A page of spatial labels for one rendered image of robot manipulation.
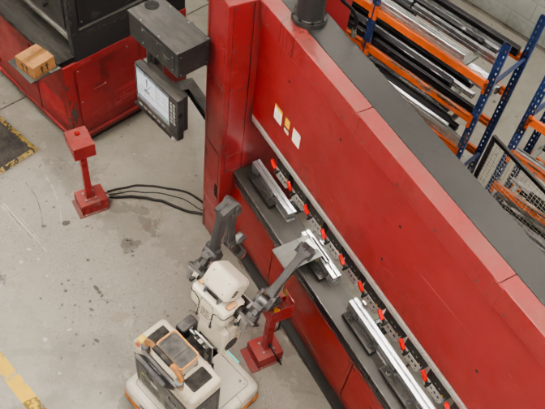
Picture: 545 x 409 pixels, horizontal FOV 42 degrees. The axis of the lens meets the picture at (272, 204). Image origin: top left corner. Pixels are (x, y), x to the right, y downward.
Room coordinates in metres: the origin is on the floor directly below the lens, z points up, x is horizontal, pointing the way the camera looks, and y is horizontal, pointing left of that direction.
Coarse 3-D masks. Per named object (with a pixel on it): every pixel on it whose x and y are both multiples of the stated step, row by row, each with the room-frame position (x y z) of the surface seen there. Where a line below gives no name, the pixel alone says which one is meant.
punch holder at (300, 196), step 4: (296, 184) 2.81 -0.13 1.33; (292, 188) 2.83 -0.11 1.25; (296, 188) 2.80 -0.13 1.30; (300, 188) 2.77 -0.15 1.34; (296, 192) 2.80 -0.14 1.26; (300, 192) 2.77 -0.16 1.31; (292, 196) 2.82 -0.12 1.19; (296, 196) 2.79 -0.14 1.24; (300, 196) 2.76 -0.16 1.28; (304, 196) 2.73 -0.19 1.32; (296, 200) 2.78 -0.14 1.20; (300, 200) 2.75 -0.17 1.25; (304, 200) 2.72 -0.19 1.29; (308, 200) 2.73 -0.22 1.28; (300, 204) 2.74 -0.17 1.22; (308, 204) 2.74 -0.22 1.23; (300, 208) 2.74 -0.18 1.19; (308, 208) 2.75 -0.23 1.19
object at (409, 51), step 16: (368, 0) 5.05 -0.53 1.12; (352, 16) 4.79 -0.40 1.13; (384, 32) 4.64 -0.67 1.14; (400, 32) 4.70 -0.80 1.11; (384, 48) 4.52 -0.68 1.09; (400, 48) 4.48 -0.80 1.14; (416, 48) 4.55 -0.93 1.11; (416, 64) 4.38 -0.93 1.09; (432, 64) 4.35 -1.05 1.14; (432, 80) 4.21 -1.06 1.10; (448, 80) 4.22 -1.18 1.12; (464, 80) 4.26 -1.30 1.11; (448, 96) 4.10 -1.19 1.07
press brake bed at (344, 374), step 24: (240, 192) 3.12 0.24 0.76; (240, 216) 3.09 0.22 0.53; (264, 240) 2.82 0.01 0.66; (264, 264) 2.79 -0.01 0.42; (288, 288) 2.54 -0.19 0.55; (312, 312) 2.31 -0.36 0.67; (288, 336) 2.46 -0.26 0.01; (312, 336) 2.27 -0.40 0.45; (336, 336) 2.12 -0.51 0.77; (312, 360) 2.29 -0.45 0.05; (336, 360) 2.06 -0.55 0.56; (336, 384) 2.00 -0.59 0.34; (360, 384) 1.87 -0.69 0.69; (336, 408) 1.96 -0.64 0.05; (360, 408) 1.81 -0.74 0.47; (384, 408) 1.70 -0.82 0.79
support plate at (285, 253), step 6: (294, 240) 2.62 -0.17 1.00; (300, 240) 2.63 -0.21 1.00; (282, 246) 2.56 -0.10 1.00; (288, 246) 2.57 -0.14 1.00; (294, 246) 2.58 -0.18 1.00; (276, 252) 2.51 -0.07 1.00; (282, 252) 2.52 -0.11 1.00; (288, 252) 2.52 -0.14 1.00; (294, 252) 2.53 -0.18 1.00; (318, 252) 2.56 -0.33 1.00; (282, 258) 2.47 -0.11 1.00; (288, 258) 2.48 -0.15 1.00; (312, 258) 2.51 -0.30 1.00; (282, 264) 2.43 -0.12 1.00; (288, 264) 2.44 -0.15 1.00
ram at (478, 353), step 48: (288, 96) 2.99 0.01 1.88; (288, 144) 2.93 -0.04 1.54; (336, 144) 2.60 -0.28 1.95; (336, 192) 2.53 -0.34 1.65; (384, 192) 2.26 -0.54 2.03; (384, 240) 2.18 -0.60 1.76; (432, 240) 1.97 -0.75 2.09; (384, 288) 2.09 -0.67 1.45; (432, 288) 1.88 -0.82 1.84; (432, 336) 1.78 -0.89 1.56; (480, 336) 1.62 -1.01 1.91; (480, 384) 1.52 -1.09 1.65; (528, 384) 1.39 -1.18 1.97
